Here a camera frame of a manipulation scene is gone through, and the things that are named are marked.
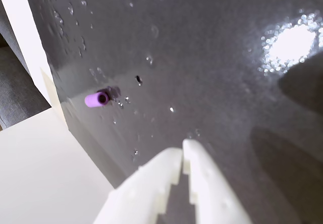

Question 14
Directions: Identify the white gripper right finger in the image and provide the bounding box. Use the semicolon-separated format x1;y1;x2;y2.
182;139;253;224

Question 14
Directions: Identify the black glossy mat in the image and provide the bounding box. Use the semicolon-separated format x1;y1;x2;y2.
22;0;323;224

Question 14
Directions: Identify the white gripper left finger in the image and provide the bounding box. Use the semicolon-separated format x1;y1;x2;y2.
92;147;183;224

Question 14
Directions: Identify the beige backing board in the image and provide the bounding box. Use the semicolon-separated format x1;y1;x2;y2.
39;67;69;132

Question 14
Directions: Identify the purple pen grip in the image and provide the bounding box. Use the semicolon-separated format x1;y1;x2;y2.
84;91;110;108

